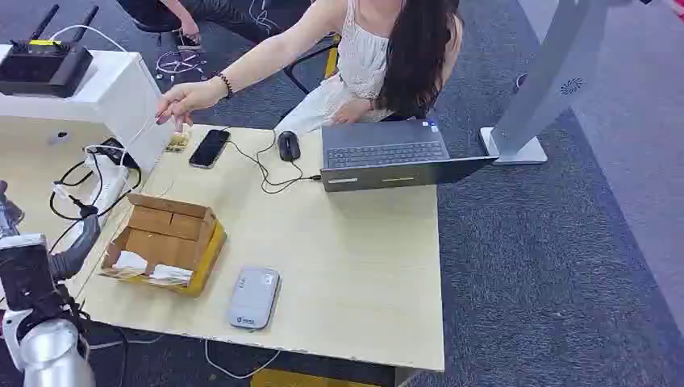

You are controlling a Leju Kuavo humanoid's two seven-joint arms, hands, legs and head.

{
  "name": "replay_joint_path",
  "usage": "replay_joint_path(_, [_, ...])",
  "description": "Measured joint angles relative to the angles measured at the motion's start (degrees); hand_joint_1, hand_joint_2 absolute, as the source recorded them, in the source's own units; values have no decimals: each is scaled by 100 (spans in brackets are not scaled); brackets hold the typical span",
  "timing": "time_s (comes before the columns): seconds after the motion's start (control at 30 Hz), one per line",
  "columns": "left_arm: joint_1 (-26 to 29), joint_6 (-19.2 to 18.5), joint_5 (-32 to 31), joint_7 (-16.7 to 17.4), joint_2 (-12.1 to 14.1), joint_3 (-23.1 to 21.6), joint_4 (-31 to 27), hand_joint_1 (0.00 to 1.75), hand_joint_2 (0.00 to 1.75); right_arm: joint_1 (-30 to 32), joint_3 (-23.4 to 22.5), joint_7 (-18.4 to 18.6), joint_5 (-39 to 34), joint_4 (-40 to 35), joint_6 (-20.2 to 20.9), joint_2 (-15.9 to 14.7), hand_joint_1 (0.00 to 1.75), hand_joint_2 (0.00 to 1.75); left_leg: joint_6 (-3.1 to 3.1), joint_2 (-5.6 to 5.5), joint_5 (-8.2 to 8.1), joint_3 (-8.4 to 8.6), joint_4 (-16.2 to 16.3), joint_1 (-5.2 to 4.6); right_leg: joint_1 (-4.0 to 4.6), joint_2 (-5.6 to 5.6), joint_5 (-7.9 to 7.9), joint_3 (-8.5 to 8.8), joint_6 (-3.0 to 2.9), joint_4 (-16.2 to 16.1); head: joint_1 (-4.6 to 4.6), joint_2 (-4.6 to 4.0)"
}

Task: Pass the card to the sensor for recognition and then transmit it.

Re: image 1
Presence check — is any dark bead bracelet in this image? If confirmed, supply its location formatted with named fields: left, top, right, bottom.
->
left=212, top=71, right=235, bottom=99

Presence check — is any person's right hand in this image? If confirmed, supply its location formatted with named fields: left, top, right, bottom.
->
left=156, top=78, right=227, bottom=128

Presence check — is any black router with antennas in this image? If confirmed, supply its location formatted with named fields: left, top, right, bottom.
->
left=0, top=4, right=101, bottom=99

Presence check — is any grey laptop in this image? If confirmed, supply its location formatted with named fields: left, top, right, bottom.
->
left=319, top=118, right=499, bottom=194

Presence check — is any white cabinet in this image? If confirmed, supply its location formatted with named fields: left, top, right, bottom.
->
left=0, top=44, right=175, bottom=173

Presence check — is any office chair base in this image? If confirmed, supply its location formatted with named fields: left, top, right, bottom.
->
left=153, top=32, right=210, bottom=81

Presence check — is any black mouse cable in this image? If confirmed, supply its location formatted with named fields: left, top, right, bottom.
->
left=226, top=129, right=323, bottom=195

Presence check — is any brown cardboard box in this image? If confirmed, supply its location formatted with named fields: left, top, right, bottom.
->
left=99, top=193, right=228, bottom=298

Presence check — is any black power adapter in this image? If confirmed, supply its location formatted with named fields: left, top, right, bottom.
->
left=98, top=137, right=141, bottom=170

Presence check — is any black power cable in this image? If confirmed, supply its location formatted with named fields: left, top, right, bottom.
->
left=48, top=151, right=144, bottom=255

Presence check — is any white card stack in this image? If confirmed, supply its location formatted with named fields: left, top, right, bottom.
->
left=148, top=264, right=194, bottom=288
left=111, top=250, right=149, bottom=274

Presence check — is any black computer mouse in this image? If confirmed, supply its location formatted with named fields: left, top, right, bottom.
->
left=277, top=130, right=302, bottom=164

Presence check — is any yellow box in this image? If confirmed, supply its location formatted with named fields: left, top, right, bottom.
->
left=249, top=368, right=382, bottom=387

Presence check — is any grey card reader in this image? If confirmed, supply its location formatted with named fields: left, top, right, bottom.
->
left=226, top=266, right=282, bottom=331

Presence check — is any person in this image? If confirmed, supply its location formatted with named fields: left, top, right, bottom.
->
left=156, top=0, right=465, bottom=137
left=116, top=0, right=314, bottom=47

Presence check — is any small card stack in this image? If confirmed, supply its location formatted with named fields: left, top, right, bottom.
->
left=164, top=121, right=192, bottom=154

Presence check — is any white power strip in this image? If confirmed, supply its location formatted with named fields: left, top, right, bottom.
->
left=68, top=152, right=132, bottom=244

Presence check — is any black smartphone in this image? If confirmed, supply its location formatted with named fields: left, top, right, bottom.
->
left=188, top=128, right=231, bottom=170

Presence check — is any grey stand with base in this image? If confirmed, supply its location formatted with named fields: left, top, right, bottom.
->
left=478, top=0, right=654, bottom=166

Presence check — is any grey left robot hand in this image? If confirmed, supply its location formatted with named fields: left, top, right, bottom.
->
left=0, top=180, right=102, bottom=322

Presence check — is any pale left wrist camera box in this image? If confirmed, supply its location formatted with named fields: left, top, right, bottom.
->
left=1, top=308, right=34, bottom=372

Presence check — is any black chair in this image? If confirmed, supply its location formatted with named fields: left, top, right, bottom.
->
left=282, top=31, right=343, bottom=96

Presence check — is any person's left hand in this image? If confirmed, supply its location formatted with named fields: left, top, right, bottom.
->
left=332, top=98, right=374, bottom=125

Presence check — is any white cable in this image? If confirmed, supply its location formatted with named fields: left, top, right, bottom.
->
left=48, top=24, right=161, bottom=185
left=203, top=338, right=282, bottom=381

